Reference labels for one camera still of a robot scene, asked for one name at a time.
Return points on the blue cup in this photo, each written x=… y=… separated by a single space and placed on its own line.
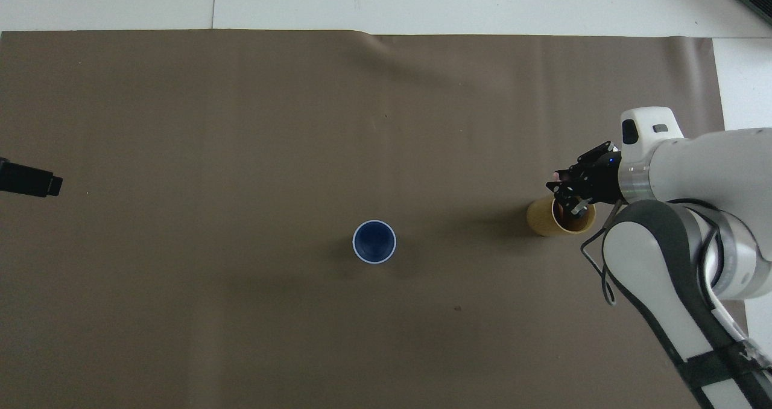
x=374 y=242

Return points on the tan paper cup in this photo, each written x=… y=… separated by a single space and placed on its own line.
x=541 y=219

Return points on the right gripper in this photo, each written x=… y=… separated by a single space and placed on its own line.
x=603 y=180

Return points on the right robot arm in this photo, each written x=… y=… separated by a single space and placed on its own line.
x=681 y=174

